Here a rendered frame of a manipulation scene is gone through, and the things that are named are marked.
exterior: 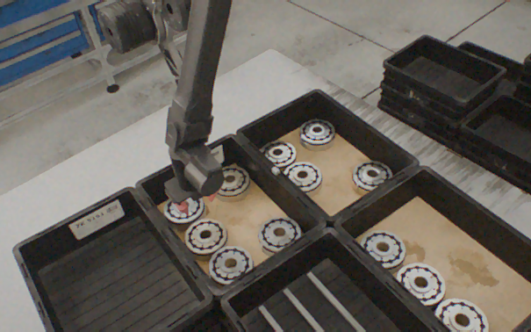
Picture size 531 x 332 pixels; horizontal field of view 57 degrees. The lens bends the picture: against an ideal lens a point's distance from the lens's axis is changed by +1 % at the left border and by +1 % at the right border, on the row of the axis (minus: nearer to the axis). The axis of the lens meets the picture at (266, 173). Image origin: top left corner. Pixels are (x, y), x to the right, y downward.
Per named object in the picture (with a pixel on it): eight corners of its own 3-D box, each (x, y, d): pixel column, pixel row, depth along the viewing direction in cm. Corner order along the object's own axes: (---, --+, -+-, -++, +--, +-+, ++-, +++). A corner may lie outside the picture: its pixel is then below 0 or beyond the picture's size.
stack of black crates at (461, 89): (370, 139, 237) (381, 61, 204) (409, 111, 250) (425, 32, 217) (440, 183, 216) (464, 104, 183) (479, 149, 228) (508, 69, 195)
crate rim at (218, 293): (134, 190, 122) (132, 183, 120) (233, 137, 132) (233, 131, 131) (218, 305, 98) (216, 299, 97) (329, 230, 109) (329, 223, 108)
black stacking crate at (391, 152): (238, 162, 139) (233, 133, 131) (317, 118, 150) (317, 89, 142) (328, 252, 116) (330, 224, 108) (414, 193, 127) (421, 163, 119)
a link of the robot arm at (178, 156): (184, 131, 98) (161, 145, 96) (204, 149, 94) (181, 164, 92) (190, 153, 103) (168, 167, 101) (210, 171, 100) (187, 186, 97)
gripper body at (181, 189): (219, 184, 105) (215, 162, 100) (179, 207, 102) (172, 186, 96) (204, 166, 109) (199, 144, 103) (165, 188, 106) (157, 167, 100)
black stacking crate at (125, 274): (32, 274, 118) (11, 248, 109) (143, 213, 128) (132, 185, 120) (95, 415, 95) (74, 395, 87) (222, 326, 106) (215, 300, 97)
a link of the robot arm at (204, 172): (204, 109, 96) (167, 119, 91) (240, 140, 90) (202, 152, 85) (197, 156, 103) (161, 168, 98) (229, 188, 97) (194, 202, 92)
